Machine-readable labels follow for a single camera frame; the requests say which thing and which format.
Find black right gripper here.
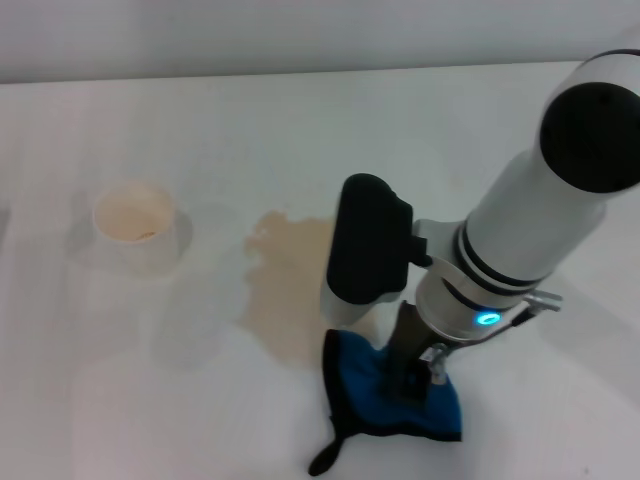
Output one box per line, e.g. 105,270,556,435
385,299,437,402

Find blue rag with black trim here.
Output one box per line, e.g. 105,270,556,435
306,327,464,477

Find white paper cup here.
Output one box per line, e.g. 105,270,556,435
91,179,180,282

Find brown water stain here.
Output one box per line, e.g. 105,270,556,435
241,209,385,375

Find thin black cable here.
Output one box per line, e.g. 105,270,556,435
498,308,533,332

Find right wrist camera housing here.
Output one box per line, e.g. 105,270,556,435
319,172,416,330

